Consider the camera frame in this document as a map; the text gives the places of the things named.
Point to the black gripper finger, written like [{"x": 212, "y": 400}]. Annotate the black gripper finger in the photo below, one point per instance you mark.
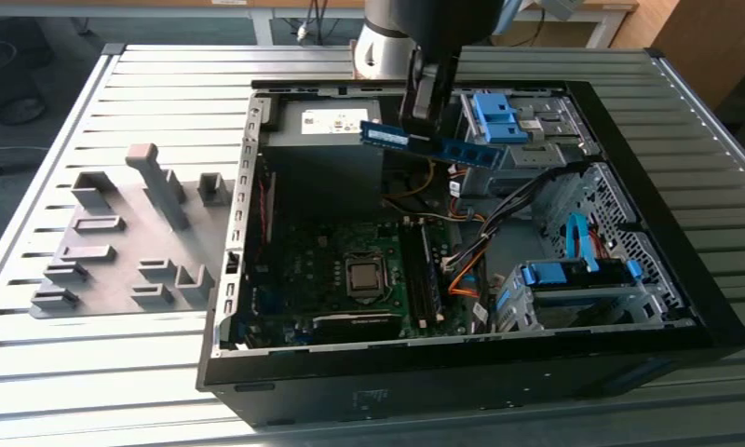
[{"x": 425, "y": 102}]

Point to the blue RAM stick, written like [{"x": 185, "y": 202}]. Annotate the blue RAM stick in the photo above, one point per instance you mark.
[{"x": 465, "y": 151}]

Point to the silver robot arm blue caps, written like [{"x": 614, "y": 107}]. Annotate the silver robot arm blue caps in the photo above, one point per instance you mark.
[{"x": 379, "y": 51}]

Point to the blue empty disk carrier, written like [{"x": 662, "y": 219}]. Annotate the blue empty disk carrier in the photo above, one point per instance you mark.
[{"x": 496, "y": 116}]

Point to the tall grey drive cage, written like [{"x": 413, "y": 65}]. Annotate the tall grey drive cage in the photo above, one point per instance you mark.
[{"x": 533, "y": 158}]

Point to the grey power supply unit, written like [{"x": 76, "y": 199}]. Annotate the grey power supply unit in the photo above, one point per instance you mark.
[{"x": 323, "y": 172}]

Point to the white-framed wooden desk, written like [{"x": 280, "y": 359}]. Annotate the white-framed wooden desk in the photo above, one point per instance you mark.
[{"x": 596, "y": 6}]

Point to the silver CPU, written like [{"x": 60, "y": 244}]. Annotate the silver CPU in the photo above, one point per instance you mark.
[{"x": 365, "y": 277}]

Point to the blue carrier with disk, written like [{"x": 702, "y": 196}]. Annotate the blue carrier with disk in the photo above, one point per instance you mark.
[{"x": 552, "y": 274}]

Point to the green motherboard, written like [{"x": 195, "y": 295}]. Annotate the green motherboard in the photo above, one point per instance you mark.
[{"x": 311, "y": 279}]

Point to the wooden cabinet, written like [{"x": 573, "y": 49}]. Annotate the wooden cabinet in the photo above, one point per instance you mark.
[{"x": 720, "y": 37}]

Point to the black graphics card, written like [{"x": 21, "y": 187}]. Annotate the black graphics card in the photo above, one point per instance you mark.
[{"x": 353, "y": 328}]

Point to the low grey drive cage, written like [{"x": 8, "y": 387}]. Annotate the low grey drive cage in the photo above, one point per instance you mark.
[{"x": 646, "y": 302}]

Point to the grey parts rack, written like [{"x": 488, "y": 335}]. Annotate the grey parts rack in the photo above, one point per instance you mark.
[{"x": 131, "y": 242}]

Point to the black open PC case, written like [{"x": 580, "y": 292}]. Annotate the black open PC case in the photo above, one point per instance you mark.
[{"x": 409, "y": 386}]

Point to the black wheeled cart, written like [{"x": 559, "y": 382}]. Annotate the black wheeled cart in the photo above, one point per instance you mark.
[{"x": 12, "y": 70}]

